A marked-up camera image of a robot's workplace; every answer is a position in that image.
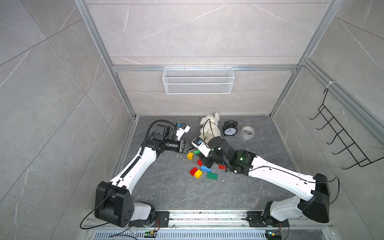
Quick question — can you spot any yellow square lego brick top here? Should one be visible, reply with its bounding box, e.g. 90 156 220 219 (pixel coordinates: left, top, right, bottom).
187 153 194 160

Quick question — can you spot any yellow square lego brick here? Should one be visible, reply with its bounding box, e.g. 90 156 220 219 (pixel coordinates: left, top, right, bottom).
187 153 194 160
194 170 203 179

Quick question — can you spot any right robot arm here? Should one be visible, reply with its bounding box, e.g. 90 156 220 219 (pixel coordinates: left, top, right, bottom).
192 137 330 226

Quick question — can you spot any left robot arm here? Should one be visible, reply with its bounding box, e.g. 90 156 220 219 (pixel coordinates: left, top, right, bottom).
94 133 188 228

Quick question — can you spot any dark green long lego brick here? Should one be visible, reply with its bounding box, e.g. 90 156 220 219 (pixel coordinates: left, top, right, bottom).
206 173 218 181

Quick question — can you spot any red square lego brick bottom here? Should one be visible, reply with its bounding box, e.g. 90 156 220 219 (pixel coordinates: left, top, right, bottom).
190 167 198 176

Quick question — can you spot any blue long lego brick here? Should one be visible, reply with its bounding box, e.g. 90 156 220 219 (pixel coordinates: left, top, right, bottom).
201 166 212 173

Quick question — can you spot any yellow square lego brick bottom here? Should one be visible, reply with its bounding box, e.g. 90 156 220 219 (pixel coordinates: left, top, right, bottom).
194 170 203 179

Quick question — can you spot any white plush dog toy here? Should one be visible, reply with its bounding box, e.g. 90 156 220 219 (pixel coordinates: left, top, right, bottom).
199 112 221 144

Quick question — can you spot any black alarm clock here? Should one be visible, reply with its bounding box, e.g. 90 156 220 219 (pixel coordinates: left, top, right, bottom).
223 120 238 136

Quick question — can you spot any clear tape roll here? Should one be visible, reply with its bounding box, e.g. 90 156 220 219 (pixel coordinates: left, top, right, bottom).
240 126 255 140

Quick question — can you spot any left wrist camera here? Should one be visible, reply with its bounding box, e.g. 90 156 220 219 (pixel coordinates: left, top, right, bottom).
176 123 191 141

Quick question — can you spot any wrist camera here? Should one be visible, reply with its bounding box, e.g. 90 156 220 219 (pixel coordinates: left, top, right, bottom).
176 123 191 141
192 137 211 158

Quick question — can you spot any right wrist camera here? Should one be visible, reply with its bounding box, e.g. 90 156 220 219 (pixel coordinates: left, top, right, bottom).
192 137 211 158

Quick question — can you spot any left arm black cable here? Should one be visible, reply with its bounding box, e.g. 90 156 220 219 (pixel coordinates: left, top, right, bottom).
79 119 176 230

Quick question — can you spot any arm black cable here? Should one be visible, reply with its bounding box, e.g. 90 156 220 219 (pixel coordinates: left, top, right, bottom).
202 118 341 205
79 119 176 230

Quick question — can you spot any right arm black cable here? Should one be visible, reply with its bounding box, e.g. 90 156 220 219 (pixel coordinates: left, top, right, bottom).
202 118 341 205

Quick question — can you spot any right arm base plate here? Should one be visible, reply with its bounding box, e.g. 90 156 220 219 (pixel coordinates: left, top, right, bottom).
246 211 290 228

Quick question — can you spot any white wire mesh basket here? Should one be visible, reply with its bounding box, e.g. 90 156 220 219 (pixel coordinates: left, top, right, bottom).
162 67 235 95

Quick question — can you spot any aluminium mounting rail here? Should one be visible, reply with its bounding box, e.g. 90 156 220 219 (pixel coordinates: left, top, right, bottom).
83 209 334 230

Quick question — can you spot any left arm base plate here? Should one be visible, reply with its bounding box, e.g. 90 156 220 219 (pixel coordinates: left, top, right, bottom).
128 211 170 228

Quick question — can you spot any black wire hook rack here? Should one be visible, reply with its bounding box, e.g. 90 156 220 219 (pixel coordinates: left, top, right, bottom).
309 88 384 170

